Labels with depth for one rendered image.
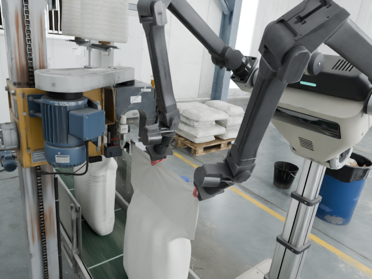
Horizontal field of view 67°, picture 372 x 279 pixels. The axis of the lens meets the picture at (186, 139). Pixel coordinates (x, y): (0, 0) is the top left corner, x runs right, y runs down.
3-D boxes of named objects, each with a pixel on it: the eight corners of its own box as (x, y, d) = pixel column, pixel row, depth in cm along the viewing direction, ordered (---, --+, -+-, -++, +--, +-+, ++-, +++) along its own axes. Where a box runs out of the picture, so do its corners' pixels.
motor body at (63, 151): (94, 166, 106) (94, 101, 98) (51, 174, 97) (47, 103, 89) (80, 151, 117) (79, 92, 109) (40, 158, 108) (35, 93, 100)
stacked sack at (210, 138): (216, 141, 438) (217, 134, 434) (194, 145, 411) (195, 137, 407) (189, 129, 486) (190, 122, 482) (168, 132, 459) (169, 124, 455)
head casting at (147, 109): (158, 139, 147) (163, 81, 137) (114, 145, 132) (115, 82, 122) (130, 123, 168) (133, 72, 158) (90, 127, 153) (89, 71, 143)
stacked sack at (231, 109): (246, 115, 471) (247, 107, 466) (228, 118, 445) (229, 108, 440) (218, 106, 519) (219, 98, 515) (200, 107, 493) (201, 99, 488)
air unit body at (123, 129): (129, 148, 130) (130, 116, 125) (119, 150, 128) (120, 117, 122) (124, 145, 134) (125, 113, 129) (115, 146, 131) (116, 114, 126)
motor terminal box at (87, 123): (106, 141, 102) (106, 110, 98) (84, 148, 93) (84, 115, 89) (89, 135, 106) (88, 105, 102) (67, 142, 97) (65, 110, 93)
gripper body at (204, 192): (191, 181, 91) (204, 174, 86) (214, 175, 97) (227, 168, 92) (199, 201, 90) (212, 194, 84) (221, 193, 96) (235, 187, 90)
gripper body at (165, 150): (144, 148, 114) (149, 135, 109) (165, 144, 120) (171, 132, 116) (151, 160, 111) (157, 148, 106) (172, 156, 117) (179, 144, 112)
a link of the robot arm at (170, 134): (179, 134, 107) (172, 123, 110) (164, 135, 103) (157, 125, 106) (172, 146, 112) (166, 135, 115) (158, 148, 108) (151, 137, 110)
